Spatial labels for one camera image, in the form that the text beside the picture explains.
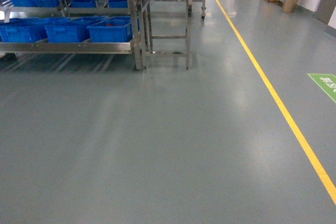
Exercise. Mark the steel step table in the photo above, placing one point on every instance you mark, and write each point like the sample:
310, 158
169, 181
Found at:
165, 29

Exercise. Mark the blue plastic bin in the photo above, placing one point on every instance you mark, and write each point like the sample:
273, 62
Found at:
72, 30
114, 29
24, 30

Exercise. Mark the steel shelf rack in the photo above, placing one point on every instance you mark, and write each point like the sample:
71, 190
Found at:
58, 10

